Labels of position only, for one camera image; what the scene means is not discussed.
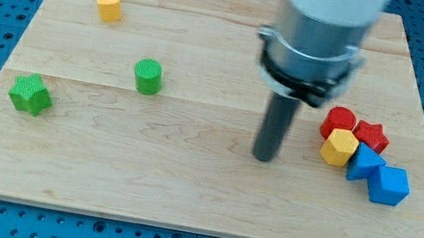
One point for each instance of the yellow heart block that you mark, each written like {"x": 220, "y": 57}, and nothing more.
{"x": 109, "y": 10}

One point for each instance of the yellow hexagon block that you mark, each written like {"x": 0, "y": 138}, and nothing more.
{"x": 339, "y": 147}

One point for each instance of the wooden board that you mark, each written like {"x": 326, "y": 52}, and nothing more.
{"x": 182, "y": 158}

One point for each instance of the blue triangle block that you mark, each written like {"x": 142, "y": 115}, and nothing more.
{"x": 363, "y": 163}

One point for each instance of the red cylinder block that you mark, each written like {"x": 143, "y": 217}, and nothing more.
{"x": 338, "y": 117}

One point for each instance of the green star block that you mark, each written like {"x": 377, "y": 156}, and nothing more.
{"x": 30, "y": 94}

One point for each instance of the red star block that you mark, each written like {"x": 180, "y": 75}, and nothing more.
{"x": 372, "y": 135}

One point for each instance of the blue cube block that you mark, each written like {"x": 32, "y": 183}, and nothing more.
{"x": 388, "y": 185}

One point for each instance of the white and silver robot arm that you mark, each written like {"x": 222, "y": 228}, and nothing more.
{"x": 311, "y": 51}

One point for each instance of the green cylinder block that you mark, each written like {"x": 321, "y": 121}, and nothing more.
{"x": 148, "y": 76}

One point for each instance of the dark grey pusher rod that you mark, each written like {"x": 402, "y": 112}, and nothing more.
{"x": 276, "y": 122}

